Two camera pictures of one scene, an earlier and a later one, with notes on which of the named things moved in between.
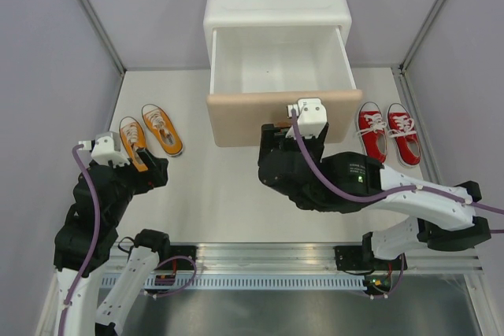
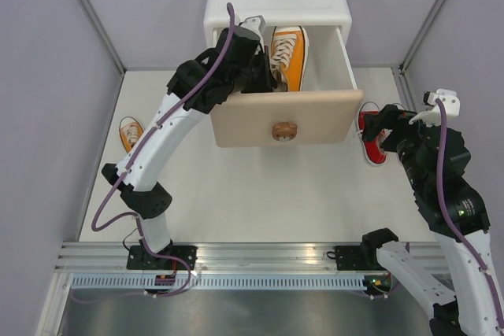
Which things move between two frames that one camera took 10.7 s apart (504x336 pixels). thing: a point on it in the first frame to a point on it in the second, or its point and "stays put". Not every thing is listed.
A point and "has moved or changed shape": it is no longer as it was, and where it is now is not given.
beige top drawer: [257, 72] stays put
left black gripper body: [131, 182] to [256, 78]
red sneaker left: [372, 131] stays put
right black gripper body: [275, 137] to [411, 135]
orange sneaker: [132, 135] stays put
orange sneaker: [163, 129] has moved or changed shape
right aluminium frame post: [409, 101] stays put
